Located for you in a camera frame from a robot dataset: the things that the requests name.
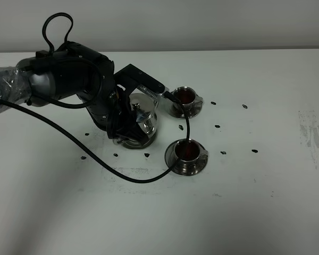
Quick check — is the far stainless steel teacup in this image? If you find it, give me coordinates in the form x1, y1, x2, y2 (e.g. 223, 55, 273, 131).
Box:
172, 87, 203, 111

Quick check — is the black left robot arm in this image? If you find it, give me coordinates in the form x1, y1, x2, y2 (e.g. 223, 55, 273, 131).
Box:
0, 42, 144, 142

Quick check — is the near stainless steel teacup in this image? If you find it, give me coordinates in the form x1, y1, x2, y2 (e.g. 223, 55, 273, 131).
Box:
172, 139, 209, 163

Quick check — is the steel saucer under teapot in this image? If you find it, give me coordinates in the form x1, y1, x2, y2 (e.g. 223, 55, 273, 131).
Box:
121, 132, 157, 150

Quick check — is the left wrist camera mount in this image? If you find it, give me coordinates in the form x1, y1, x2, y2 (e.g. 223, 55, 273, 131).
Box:
114, 64, 169, 101

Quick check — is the stainless steel teapot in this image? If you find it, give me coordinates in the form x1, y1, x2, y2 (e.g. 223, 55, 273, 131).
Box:
113, 92, 160, 146

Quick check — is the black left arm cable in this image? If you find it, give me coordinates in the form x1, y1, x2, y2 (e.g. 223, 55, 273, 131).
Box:
0, 12, 191, 184

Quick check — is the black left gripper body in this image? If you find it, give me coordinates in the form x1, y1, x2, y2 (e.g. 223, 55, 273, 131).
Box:
87, 87, 135, 140

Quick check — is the stainless steel teacup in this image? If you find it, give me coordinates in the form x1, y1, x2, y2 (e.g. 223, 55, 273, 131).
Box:
172, 87, 203, 111
172, 139, 209, 163

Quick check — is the far stainless steel saucer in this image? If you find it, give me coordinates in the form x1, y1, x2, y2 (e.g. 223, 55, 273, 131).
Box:
166, 101, 204, 119

